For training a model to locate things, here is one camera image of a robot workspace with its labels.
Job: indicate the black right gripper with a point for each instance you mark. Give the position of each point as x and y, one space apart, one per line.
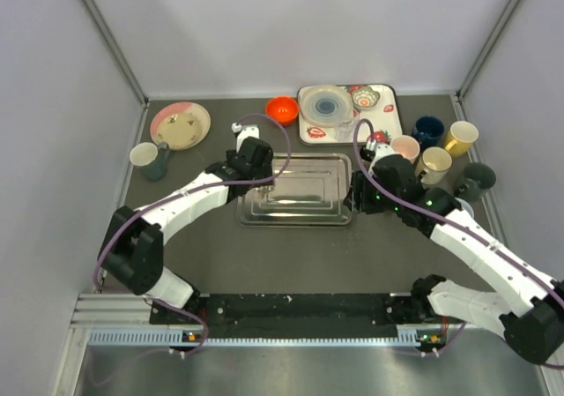
358 191

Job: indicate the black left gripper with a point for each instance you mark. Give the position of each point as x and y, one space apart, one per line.
263 183

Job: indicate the pink ceramic mug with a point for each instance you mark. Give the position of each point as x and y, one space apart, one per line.
406 146

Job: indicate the cream mug black handle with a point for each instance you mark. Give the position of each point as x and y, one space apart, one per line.
434 163

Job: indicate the navy blue ceramic mug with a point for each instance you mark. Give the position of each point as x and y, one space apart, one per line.
428 131

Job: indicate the grey mug black handle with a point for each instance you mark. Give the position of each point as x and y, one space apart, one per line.
475 180

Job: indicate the pale yellow ceramic mug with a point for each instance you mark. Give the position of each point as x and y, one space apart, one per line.
460 138

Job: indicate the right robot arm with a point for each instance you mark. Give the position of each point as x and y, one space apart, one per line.
524 306

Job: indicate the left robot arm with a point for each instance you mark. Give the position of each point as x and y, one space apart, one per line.
133 248

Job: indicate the dark teal mug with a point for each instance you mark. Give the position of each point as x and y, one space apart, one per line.
150 159

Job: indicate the stainless steel tray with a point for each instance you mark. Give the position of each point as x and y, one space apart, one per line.
309 193

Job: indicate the orange bowl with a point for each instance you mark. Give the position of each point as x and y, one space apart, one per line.
282 109

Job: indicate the clear drinking glass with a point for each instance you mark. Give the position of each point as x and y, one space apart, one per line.
343 134

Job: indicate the pink cream large plate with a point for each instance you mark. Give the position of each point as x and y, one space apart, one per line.
177 108

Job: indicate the small cream plate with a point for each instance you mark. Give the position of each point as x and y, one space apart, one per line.
182 131

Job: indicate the white strawberry pattern tray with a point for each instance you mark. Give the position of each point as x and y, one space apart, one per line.
380 123

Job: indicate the light blue footed cup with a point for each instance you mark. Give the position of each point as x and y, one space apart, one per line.
466 206

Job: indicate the small patterned bowl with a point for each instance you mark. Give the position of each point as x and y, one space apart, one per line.
364 97

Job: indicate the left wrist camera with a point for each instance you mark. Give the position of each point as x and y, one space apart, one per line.
241 132

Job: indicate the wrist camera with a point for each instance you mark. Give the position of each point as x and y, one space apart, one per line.
241 132
376 149

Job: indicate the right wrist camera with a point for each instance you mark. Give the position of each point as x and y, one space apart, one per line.
376 149

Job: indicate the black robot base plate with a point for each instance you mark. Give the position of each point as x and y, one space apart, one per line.
314 316

